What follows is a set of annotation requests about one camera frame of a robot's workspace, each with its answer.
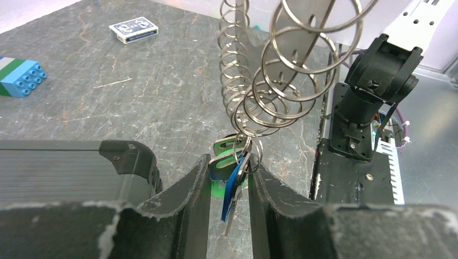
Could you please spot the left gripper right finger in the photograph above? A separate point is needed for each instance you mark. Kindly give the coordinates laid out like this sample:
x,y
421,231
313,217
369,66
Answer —
x,y
285,224

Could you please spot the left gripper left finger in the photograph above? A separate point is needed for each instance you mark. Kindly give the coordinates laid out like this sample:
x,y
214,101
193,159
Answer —
x,y
172,224

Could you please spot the blue key tag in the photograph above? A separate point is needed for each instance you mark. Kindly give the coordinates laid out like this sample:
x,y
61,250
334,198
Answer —
x,y
234,181

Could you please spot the green key tag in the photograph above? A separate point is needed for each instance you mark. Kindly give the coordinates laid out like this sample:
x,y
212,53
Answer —
x,y
224,162

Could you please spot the metal disc keyring with rings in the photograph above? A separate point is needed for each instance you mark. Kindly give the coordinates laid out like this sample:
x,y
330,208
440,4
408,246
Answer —
x,y
270,86

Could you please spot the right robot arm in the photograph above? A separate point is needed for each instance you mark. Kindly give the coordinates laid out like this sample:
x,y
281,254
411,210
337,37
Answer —
x,y
380,78

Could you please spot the dark grey hard case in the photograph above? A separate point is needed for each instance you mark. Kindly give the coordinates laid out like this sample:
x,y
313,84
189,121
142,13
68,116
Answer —
x,y
78,170

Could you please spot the blue playing card box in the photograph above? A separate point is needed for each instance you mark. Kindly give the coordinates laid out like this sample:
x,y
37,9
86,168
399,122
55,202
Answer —
x,y
133,30

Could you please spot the blue green stacked bricks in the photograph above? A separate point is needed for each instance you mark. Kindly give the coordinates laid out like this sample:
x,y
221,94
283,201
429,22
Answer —
x,y
19,77

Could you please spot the white cable duct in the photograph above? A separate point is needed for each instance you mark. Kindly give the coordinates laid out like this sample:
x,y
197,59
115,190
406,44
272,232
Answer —
x,y
391,151

